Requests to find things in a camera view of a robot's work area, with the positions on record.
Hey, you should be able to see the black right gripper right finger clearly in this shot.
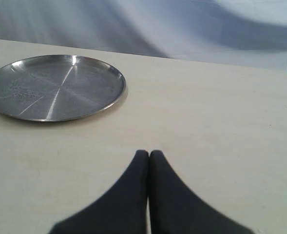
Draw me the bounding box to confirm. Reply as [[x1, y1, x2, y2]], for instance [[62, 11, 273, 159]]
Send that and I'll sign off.
[[148, 150, 252, 234]]

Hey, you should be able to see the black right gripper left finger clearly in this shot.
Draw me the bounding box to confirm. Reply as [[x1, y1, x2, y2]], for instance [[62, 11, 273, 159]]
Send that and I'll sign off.
[[50, 150, 149, 234]]

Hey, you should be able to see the white backdrop cloth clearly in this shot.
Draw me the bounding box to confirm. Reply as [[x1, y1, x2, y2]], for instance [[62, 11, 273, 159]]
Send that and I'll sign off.
[[0, 0, 287, 71]]

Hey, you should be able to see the round steel plate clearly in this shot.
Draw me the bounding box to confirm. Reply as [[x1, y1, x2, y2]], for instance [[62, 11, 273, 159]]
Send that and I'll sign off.
[[0, 55, 127, 122]]

